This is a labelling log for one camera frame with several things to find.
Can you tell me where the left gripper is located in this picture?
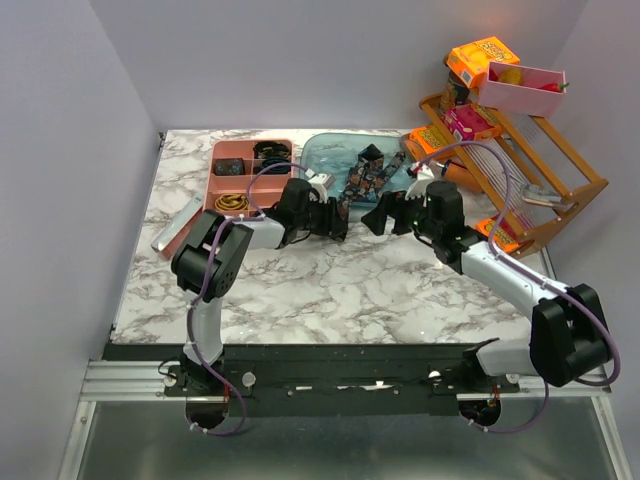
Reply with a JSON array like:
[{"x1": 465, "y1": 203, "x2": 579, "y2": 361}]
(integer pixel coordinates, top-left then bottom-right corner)
[{"x1": 295, "y1": 195, "x2": 349, "y2": 238}]

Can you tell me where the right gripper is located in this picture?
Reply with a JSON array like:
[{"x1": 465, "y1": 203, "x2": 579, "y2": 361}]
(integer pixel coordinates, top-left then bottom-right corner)
[{"x1": 360, "y1": 186, "x2": 441, "y2": 240}]

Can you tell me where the floral patterned necktie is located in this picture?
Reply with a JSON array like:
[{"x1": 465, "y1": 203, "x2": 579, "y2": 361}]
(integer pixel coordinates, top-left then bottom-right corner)
[{"x1": 337, "y1": 144, "x2": 406, "y2": 220}]

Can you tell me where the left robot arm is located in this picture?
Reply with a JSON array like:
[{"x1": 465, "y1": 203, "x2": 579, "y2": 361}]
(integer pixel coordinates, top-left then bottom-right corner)
[{"x1": 171, "y1": 176, "x2": 349, "y2": 395}]

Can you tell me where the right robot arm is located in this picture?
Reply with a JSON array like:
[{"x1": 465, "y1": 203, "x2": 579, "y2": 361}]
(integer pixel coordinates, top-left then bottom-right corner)
[{"x1": 361, "y1": 181, "x2": 614, "y2": 392}]

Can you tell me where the blue transparent plastic tray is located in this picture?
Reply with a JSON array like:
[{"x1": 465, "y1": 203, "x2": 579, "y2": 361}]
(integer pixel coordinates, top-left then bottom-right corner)
[{"x1": 300, "y1": 130, "x2": 413, "y2": 223}]

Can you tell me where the rolled teal tie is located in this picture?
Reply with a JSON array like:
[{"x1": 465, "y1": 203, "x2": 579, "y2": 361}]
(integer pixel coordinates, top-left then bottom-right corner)
[{"x1": 253, "y1": 157, "x2": 291, "y2": 175}]

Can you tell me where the pink compartment organizer tray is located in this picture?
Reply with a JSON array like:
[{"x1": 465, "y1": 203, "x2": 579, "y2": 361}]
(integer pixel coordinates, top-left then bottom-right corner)
[{"x1": 203, "y1": 138, "x2": 295, "y2": 217}]

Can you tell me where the orange bottle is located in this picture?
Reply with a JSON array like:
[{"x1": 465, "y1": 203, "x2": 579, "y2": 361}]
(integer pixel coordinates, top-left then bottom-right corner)
[{"x1": 430, "y1": 160, "x2": 484, "y2": 194}]

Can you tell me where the rolled black tie top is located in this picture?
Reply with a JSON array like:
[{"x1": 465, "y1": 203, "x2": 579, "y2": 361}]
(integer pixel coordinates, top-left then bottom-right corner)
[{"x1": 253, "y1": 141, "x2": 292, "y2": 161}]

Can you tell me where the orange snack box middle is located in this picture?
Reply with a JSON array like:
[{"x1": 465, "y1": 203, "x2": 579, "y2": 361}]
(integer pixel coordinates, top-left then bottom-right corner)
[{"x1": 405, "y1": 124, "x2": 449, "y2": 162}]

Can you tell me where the orange snack box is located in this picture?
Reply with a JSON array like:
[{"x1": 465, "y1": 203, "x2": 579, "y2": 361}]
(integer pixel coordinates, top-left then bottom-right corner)
[
  {"x1": 446, "y1": 36, "x2": 520, "y2": 89},
  {"x1": 405, "y1": 124, "x2": 449, "y2": 162},
  {"x1": 474, "y1": 215, "x2": 521, "y2": 254}
]

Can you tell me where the rolled gold tie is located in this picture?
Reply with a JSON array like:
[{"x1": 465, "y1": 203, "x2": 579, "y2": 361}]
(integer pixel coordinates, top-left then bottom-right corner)
[{"x1": 214, "y1": 193, "x2": 249, "y2": 212}]

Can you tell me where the rolled dark floral tie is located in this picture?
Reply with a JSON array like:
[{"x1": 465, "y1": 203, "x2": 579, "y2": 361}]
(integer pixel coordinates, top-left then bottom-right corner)
[{"x1": 213, "y1": 157, "x2": 246, "y2": 176}]

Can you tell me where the orange snack box lower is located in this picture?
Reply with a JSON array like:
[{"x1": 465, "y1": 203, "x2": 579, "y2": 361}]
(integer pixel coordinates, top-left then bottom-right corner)
[{"x1": 474, "y1": 215, "x2": 521, "y2": 254}]

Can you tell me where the pink snack box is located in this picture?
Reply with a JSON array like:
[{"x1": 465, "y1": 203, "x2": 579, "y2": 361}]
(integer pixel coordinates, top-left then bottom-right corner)
[{"x1": 444, "y1": 103, "x2": 503, "y2": 141}]

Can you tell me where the brown snack can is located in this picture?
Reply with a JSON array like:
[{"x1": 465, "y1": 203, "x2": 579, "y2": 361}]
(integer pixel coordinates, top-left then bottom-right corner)
[{"x1": 440, "y1": 70, "x2": 470, "y2": 112}]

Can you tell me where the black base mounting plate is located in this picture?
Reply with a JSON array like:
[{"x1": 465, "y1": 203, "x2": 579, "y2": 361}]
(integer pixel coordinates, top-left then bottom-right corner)
[{"x1": 103, "y1": 343, "x2": 519, "y2": 426}]

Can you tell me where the wooden dish rack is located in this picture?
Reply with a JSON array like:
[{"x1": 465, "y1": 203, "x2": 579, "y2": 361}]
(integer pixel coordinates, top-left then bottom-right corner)
[{"x1": 436, "y1": 108, "x2": 608, "y2": 257}]

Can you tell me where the pink silver flat box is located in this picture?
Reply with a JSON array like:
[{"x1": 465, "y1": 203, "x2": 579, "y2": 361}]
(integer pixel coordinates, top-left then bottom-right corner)
[{"x1": 151, "y1": 194, "x2": 204, "y2": 260}]

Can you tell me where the orange snack box top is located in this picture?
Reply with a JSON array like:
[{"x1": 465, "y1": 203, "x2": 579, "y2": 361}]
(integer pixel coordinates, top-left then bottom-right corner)
[{"x1": 446, "y1": 36, "x2": 520, "y2": 89}]

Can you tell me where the pink rectangular bin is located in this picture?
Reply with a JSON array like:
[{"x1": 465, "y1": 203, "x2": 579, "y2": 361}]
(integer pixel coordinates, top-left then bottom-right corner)
[{"x1": 478, "y1": 62, "x2": 568, "y2": 118}]

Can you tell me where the yellow toy fruit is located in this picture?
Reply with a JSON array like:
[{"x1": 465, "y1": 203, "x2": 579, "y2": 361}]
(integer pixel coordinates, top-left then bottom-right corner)
[{"x1": 498, "y1": 68, "x2": 523, "y2": 85}]

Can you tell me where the red toy pepper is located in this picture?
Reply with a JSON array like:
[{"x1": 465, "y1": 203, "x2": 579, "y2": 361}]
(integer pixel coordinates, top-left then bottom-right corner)
[{"x1": 540, "y1": 83, "x2": 569, "y2": 93}]

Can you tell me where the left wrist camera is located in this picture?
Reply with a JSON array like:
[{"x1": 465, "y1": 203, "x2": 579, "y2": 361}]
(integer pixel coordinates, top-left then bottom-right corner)
[{"x1": 305, "y1": 169, "x2": 335, "y2": 204}]

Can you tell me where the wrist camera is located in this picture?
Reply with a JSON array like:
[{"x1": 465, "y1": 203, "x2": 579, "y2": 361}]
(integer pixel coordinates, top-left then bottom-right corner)
[
  {"x1": 305, "y1": 169, "x2": 335, "y2": 204},
  {"x1": 405, "y1": 163, "x2": 435, "y2": 200}
]

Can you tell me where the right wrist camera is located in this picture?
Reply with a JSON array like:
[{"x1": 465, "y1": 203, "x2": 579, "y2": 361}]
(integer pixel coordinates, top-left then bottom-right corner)
[{"x1": 405, "y1": 163, "x2": 435, "y2": 200}]

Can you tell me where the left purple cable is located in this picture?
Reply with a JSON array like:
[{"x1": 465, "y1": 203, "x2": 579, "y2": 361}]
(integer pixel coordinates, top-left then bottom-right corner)
[{"x1": 185, "y1": 162, "x2": 314, "y2": 437}]

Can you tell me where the purple cable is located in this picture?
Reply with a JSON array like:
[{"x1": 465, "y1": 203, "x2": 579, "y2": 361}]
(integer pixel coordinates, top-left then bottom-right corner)
[
  {"x1": 412, "y1": 139, "x2": 621, "y2": 434},
  {"x1": 185, "y1": 162, "x2": 314, "y2": 437}
]

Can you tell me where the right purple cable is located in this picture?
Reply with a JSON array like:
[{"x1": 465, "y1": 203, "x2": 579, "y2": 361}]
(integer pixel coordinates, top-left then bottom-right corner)
[{"x1": 412, "y1": 139, "x2": 621, "y2": 434}]

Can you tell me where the aluminium rail frame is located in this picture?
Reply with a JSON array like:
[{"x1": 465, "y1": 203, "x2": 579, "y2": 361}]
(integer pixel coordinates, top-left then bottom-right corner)
[{"x1": 60, "y1": 361, "x2": 633, "y2": 479}]

